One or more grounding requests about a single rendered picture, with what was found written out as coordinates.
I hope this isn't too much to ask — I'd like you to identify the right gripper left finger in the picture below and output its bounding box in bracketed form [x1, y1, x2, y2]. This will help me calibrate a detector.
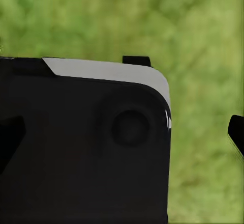
[0, 115, 26, 176]

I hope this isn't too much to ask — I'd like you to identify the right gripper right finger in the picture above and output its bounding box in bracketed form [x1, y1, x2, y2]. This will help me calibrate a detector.
[228, 115, 244, 156]

